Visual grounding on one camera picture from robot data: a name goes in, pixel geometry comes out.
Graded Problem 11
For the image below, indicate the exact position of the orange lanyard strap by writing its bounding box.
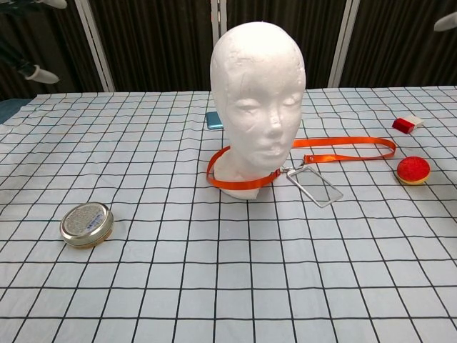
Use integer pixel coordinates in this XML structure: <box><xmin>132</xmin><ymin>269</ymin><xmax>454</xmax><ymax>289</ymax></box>
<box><xmin>206</xmin><ymin>137</ymin><xmax>398</xmax><ymax>189</ymax></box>

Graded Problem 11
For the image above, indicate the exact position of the round silver metal tin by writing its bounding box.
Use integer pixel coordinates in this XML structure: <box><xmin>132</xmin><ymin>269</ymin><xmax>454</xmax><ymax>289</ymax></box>
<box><xmin>59</xmin><ymin>202</ymin><xmax>114</xmax><ymax>248</ymax></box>

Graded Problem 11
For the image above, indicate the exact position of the black folding screen panel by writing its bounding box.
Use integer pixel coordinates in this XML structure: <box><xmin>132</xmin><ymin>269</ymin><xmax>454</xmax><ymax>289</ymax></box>
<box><xmin>214</xmin><ymin>0</ymin><xmax>353</xmax><ymax>90</ymax></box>
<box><xmin>84</xmin><ymin>0</ymin><xmax>219</xmax><ymax>92</ymax></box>
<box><xmin>0</xmin><ymin>0</ymin><xmax>116</xmax><ymax>101</ymax></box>
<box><xmin>328</xmin><ymin>0</ymin><xmax>457</xmax><ymax>89</ymax></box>

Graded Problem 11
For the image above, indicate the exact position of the light blue smartphone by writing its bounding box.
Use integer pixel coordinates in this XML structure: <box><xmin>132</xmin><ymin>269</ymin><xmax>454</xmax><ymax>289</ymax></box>
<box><xmin>206</xmin><ymin>111</ymin><xmax>226</xmax><ymax>131</ymax></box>

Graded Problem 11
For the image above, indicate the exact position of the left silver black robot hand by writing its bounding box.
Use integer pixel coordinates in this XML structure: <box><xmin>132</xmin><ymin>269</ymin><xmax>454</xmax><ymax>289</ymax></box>
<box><xmin>0</xmin><ymin>0</ymin><xmax>69</xmax><ymax>85</ymax></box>

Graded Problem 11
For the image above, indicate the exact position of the red and white block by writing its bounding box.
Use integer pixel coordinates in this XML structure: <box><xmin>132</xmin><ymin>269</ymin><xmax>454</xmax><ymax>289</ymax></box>
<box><xmin>391</xmin><ymin>114</ymin><xmax>426</xmax><ymax>135</ymax></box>

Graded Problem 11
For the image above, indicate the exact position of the white black checkered tablecloth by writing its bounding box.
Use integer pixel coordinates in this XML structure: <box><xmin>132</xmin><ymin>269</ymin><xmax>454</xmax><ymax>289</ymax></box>
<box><xmin>0</xmin><ymin>85</ymin><xmax>457</xmax><ymax>343</ymax></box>

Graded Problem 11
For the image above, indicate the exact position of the clear badge holder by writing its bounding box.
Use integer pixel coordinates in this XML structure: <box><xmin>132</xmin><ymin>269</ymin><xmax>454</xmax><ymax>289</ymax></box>
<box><xmin>285</xmin><ymin>166</ymin><xmax>344</xmax><ymax>209</ymax></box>

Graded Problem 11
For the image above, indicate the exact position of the white foam mannequin head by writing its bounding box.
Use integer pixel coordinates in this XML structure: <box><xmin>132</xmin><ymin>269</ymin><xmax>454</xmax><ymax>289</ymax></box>
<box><xmin>209</xmin><ymin>21</ymin><xmax>307</xmax><ymax>201</ymax></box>

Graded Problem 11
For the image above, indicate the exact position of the teal padded table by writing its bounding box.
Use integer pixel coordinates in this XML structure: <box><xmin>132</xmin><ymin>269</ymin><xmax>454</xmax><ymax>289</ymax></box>
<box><xmin>0</xmin><ymin>98</ymin><xmax>29</xmax><ymax>124</ymax></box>

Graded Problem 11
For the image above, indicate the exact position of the red knitted ball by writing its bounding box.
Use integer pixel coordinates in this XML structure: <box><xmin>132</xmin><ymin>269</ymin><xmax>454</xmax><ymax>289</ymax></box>
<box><xmin>396</xmin><ymin>156</ymin><xmax>431</xmax><ymax>186</ymax></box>

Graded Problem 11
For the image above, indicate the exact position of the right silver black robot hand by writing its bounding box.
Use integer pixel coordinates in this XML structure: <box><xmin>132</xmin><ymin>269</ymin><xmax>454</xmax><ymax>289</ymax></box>
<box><xmin>433</xmin><ymin>12</ymin><xmax>457</xmax><ymax>33</ymax></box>

